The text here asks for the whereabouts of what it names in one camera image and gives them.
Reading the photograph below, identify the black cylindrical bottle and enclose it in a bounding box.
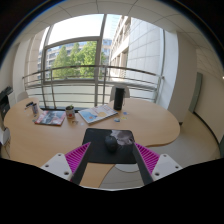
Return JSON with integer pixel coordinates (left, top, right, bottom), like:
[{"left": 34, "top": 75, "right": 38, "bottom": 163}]
[{"left": 113, "top": 87, "right": 126, "bottom": 111}]

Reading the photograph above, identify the white printed plant pot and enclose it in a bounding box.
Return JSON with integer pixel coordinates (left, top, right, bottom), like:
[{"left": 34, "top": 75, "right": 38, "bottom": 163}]
[{"left": 65, "top": 104, "right": 76, "bottom": 120}]

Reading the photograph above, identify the white chair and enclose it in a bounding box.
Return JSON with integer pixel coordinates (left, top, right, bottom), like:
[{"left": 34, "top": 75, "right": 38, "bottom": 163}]
[
  {"left": 16, "top": 90, "right": 29, "bottom": 103},
  {"left": 0, "top": 126, "right": 11, "bottom": 146},
  {"left": 109, "top": 84, "right": 131, "bottom": 103}
]

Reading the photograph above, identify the black computer mouse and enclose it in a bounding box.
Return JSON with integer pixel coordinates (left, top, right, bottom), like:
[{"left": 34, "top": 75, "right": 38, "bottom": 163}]
[{"left": 104, "top": 134, "right": 119, "bottom": 154}]

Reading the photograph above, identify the metal balcony railing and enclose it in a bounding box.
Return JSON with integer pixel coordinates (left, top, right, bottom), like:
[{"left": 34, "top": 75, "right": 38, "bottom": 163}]
[{"left": 22, "top": 65, "right": 164, "bottom": 109}]

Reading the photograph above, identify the illustrated children's book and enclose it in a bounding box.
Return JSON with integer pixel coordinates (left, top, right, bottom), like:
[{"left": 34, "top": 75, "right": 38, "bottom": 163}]
[{"left": 77, "top": 104, "right": 119, "bottom": 125}]

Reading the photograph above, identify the black mouse pad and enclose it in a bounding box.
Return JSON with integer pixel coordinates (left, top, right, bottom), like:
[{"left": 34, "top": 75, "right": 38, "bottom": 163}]
[{"left": 81, "top": 127, "right": 138, "bottom": 165}]

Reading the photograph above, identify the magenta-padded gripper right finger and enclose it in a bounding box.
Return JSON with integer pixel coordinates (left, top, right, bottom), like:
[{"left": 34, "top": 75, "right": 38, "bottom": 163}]
[{"left": 132, "top": 142, "right": 184, "bottom": 186}]

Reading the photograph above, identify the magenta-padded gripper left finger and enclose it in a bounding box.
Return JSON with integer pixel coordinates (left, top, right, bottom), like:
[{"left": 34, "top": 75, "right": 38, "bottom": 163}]
[{"left": 40, "top": 142, "right": 93, "bottom": 186}]

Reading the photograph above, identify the red-edged magazine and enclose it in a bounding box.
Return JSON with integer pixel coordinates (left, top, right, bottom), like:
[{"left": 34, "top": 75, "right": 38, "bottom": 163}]
[{"left": 34, "top": 110, "right": 67, "bottom": 127}]

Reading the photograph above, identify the black printer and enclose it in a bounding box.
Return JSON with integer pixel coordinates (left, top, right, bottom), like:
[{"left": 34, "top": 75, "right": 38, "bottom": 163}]
[{"left": 0, "top": 86, "right": 14, "bottom": 129}]

